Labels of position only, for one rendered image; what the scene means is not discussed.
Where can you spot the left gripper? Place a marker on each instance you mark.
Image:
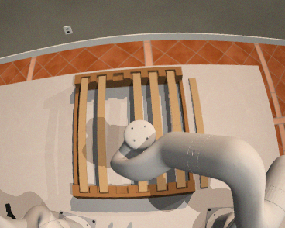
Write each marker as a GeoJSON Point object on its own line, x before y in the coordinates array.
{"type": "Point", "coordinates": [8, 210]}

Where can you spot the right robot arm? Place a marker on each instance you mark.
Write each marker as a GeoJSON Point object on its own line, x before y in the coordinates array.
{"type": "Point", "coordinates": [258, 197]}

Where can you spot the wooden bed frame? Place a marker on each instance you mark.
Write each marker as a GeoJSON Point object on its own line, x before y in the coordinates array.
{"type": "Point", "coordinates": [117, 79]}

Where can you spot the tan wooden slat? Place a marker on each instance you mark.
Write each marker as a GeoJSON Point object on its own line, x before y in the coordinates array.
{"type": "Point", "coordinates": [102, 164]}
{"type": "Point", "coordinates": [157, 124]}
{"type": "Point", "coordinates": [175, 119]}
{"type": "Point", "coordinates": [198, 118]}
{"type": "Point", "coordinates": [138, 107]}
{"type": "Point", "coordinates": [82, 136]}

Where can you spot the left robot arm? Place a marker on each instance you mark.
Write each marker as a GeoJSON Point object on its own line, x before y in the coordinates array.
{"type": "Point", "coordinates": [41, 217]}

